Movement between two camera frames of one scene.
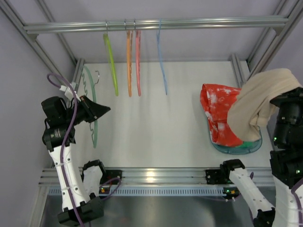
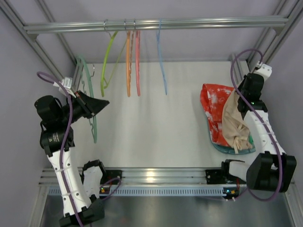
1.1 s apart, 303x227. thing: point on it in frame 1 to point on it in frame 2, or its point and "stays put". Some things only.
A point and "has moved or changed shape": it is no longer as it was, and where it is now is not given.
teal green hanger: (96, 126) has moved or changed shape
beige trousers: (253, 109) to (235, 129)
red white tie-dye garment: (216, 100) stays put
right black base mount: (218, 176) stays put
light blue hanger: (161, 67) stays put
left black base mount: (109, 174) stays put
